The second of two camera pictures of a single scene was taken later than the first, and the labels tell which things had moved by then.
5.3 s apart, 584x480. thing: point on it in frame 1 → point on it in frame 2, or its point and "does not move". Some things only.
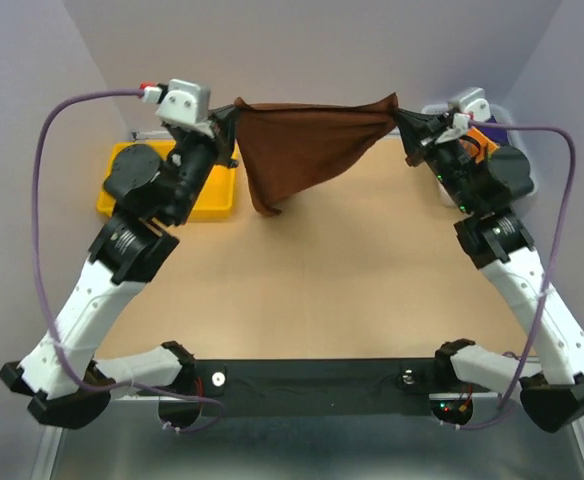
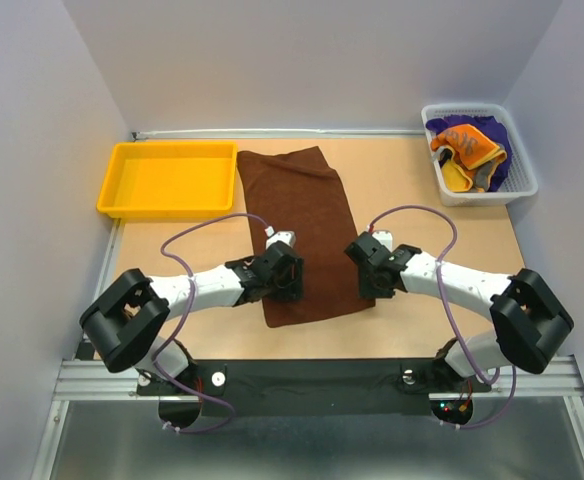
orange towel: x=477 y=145 does not move
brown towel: x=289 y=148 → x=297 y=190
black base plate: x=319 y=386 does not move
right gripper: x=419 y=127 → x=365 y=290
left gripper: x=224 y=118 → x=292 y=289
